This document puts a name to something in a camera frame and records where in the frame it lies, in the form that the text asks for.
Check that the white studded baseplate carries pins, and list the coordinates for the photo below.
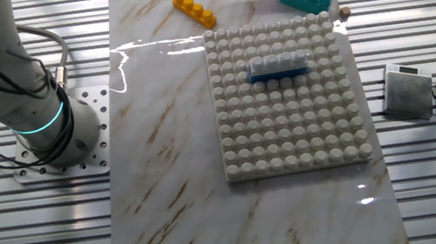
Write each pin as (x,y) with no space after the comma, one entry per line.
(285,130)

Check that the small wooden cube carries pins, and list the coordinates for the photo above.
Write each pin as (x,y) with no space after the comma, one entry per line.
(344,12)

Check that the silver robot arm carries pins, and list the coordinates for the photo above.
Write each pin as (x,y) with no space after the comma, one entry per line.
(9,81)

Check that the white four-stud block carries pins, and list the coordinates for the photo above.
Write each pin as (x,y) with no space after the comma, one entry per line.
(277,64)

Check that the orange four-stud block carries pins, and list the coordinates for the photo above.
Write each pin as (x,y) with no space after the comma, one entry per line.
(194,10)

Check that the silver digital scale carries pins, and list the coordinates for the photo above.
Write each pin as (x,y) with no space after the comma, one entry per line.
(406,92)

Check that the white marble board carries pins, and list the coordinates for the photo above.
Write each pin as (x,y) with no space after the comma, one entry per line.
(162,145)

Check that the blue four-stud block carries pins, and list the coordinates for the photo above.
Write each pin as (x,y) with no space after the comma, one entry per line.
(275,76)

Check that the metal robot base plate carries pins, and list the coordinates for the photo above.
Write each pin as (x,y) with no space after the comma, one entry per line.
(94,129)

